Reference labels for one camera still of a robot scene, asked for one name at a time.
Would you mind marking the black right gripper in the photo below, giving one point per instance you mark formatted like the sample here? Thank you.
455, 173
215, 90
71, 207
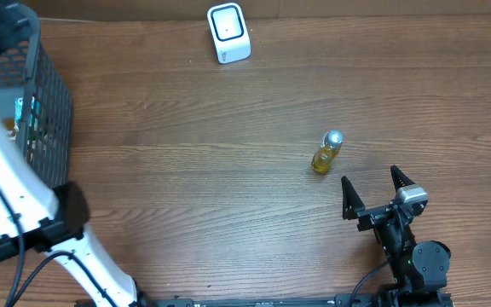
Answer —
354, 206

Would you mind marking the yellow oil bottle silver cap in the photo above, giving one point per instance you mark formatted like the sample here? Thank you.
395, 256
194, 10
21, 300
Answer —
328, 150

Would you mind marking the teal Kleenex tissue pack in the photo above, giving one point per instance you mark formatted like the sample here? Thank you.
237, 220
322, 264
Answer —
18, 107

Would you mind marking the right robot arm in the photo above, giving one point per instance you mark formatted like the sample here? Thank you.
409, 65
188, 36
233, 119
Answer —
419, 269

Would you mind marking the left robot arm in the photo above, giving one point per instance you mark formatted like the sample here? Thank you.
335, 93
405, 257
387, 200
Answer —
69, 240

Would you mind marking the white barcode scanner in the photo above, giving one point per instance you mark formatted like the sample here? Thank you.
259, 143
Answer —
229, 32

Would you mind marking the grey plastic shopping basket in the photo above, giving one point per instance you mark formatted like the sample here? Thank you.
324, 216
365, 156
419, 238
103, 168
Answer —
34, 159

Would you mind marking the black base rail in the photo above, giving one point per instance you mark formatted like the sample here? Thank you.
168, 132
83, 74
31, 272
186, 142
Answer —
271, 302

